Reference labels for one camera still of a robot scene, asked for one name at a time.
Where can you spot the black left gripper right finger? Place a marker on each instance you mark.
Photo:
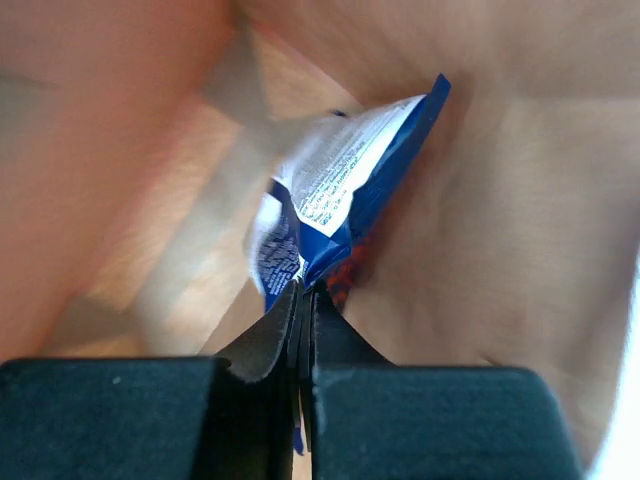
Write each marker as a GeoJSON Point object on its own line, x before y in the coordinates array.
{"type": "Point", "coordinates": [367, 418]}

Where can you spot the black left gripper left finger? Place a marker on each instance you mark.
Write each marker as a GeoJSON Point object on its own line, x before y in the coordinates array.
{"type": "Point", "coordinates": [227, 416]}

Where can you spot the blue spicy chilli snack bag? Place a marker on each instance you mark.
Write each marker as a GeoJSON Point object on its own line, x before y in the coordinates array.
{"type": "Point", "coordinates": [326, 195]}

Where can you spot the red paper bag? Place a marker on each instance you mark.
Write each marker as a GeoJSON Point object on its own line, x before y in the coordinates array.
{"type": "Point", "coordinates": [137, 138]}

